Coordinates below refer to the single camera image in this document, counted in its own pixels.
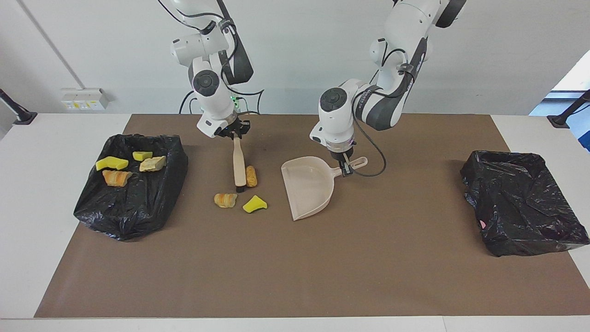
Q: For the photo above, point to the notched yellow sponge piece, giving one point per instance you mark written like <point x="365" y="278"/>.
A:
<point x="112" y="163"/>

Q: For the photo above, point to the beige brush with black bristles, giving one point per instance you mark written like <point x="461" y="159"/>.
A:
<point x="238" y="166"/>

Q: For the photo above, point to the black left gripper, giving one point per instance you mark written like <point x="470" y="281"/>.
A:
<point x="342" y="153"/>

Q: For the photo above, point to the black bag bin pink spot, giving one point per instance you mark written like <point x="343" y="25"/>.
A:
<point x="521" y="207"/>

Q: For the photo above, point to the brown oval bread roll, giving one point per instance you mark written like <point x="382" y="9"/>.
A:
<point x="251" y="176"/>

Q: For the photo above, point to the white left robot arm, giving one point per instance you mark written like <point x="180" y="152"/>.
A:
<point x="341" y="120"/>

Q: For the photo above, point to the beige plastic dustpan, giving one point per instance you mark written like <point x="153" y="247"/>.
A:
<point x="306" y="184"/>

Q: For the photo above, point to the brown table mat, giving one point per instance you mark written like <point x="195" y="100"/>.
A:
<point x="295" y="276"/>

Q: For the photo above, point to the orange striped bread piece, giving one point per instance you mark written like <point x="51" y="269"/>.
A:
<point x="152" y="163"/>
<point x="225" y="200"/>
<point x="116" y="177"/>

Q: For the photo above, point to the small yellow sponge wedge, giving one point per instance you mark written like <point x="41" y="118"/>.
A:
<point x="254" y="204"/>

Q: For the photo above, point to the yellow sponge with green backing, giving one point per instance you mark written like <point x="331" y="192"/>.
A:
<point x="142" y="155"/>

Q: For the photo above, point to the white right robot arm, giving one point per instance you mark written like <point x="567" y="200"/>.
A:
<point x="212" y="97"/>

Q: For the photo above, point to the white wall outlet box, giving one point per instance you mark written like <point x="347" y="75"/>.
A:
<point x="83" y="99"/>

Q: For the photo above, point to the black clamp stand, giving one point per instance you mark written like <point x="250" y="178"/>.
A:
<point x="560" y="121"/>
<point x="23" y="117"/>

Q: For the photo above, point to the black bag lined bin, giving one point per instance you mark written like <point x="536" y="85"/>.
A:
<point x="138" y="207"/>

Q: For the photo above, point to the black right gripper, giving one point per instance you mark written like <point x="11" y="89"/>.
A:
<point x="233" y="127"/>

